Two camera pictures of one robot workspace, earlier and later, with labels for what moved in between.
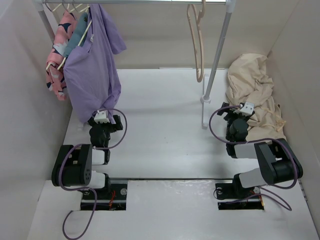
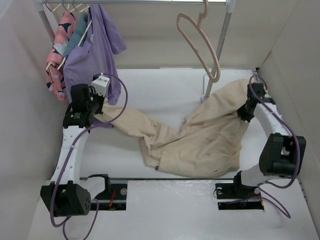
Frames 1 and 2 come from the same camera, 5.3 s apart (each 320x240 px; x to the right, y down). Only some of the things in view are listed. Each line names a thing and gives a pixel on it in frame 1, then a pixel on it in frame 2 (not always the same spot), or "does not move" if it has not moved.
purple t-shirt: [91, 76] does not move
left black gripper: [113, 127] -> [101, 98]
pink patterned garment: [55, 76] does not move
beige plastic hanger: [193, 36] -> [178, 24]
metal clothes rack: [231, 7] does not move
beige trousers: [248, 83] -> [210, 142]
